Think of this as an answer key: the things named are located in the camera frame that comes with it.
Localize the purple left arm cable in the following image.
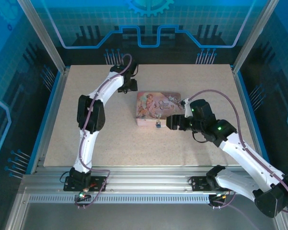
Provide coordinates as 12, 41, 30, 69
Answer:
74, 54, 133, 209

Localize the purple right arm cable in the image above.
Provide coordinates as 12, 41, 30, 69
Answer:
181, 90, 288, 215

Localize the slotted grey cable duct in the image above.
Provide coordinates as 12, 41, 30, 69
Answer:
28, 194, 213, 205

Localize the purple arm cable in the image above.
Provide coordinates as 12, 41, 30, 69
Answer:
181, 90, 288, 215
74, 54, 133, 209

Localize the aluminium frame cross beam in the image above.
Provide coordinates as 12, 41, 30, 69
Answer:
21, 165, 279, 196

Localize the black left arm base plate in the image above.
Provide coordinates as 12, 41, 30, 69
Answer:
64, 176, 108, 192

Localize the aluminium table side rail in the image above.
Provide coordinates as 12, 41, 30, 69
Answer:
30, 67, 69, 174
231, 66, 271, 174

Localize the grey metal base sheet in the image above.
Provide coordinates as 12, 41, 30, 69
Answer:
21, 203, 279, 230

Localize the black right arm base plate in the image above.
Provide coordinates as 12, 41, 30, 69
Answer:
191, 176, 211, 192

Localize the blue table edge trim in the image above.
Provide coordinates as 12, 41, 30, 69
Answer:
237, 71, 276, 174
25, 71, 63, 174

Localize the pink illustrated tin box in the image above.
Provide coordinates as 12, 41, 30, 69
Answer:
135, 91, 183, 127

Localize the aluminium frame post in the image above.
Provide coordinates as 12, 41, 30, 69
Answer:
16, 0, 68, 74
232, 0, 281, 74

